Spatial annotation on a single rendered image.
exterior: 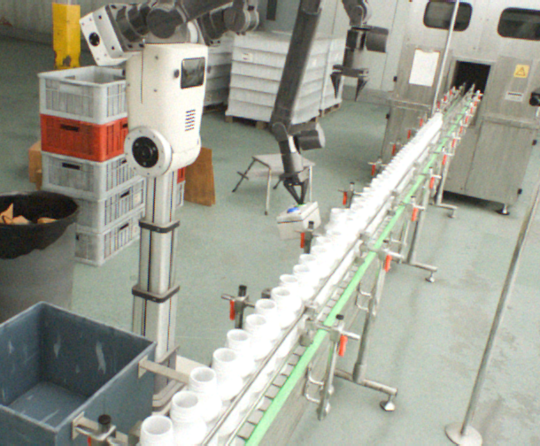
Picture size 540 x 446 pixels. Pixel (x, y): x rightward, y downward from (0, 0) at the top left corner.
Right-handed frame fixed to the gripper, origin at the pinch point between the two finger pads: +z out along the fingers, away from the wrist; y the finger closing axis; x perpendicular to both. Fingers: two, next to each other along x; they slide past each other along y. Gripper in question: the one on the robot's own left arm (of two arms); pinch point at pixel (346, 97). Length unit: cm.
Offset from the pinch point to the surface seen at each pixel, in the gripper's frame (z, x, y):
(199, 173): 112, -222, 164
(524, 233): 45, -46, -63
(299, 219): 29.1, 35.4, -1.0
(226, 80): 101, -621, 337
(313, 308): 28, 82, -20
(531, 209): 35, -46, -63
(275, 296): 23, 89, -15
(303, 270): 24, 75, -15
